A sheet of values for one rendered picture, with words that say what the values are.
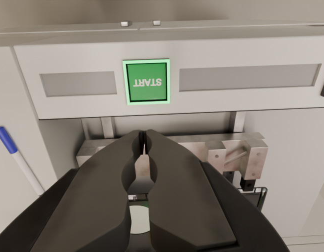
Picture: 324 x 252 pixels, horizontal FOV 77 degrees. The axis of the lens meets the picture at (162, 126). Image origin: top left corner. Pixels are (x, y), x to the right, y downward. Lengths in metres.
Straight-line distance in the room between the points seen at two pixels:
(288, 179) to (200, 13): 0.92
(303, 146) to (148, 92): 0.44
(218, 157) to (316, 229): 0.60
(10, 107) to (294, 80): 0.37
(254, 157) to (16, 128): 0.39
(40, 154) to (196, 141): 0.27
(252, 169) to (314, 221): 0.53
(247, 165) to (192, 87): 0.22
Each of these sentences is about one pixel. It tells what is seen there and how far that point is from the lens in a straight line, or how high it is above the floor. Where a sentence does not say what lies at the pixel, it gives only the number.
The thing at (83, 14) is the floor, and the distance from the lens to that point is 1.26.
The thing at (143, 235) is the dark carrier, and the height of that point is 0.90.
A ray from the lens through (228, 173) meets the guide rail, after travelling 0.52.
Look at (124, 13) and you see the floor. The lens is 1.22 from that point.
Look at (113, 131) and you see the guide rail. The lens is 0.43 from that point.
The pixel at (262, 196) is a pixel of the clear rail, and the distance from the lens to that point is 0.53.
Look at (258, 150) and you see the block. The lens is 0.42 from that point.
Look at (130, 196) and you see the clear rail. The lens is 0.46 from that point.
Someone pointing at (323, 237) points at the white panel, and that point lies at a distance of 0.92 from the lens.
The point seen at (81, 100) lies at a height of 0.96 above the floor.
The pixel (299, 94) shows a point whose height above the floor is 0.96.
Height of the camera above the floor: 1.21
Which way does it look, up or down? 61 degrees down
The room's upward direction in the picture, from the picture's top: 174 degrees clockwise
